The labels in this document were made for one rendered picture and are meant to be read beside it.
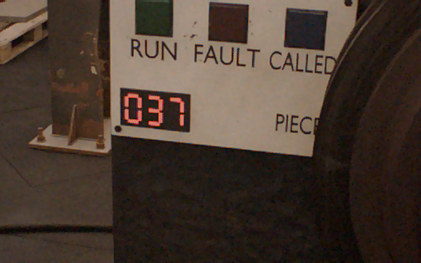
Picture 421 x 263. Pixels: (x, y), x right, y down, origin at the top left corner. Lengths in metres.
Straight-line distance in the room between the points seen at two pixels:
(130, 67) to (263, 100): 0.15
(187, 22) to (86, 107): 2.82
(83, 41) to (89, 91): 0.24
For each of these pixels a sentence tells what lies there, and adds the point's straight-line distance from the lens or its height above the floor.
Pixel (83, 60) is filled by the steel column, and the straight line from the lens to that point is 3.54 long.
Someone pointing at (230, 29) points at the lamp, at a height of 1.19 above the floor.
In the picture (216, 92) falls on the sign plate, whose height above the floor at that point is 1.12.
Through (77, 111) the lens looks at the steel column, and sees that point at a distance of 3.63.
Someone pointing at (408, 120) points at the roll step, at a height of 1.17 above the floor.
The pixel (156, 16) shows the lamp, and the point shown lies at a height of 1.20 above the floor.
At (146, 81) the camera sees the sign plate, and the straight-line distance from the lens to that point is 0.84.
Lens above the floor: 1.38
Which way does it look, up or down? 21 degrees down
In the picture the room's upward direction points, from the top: 2 degrees clockwise
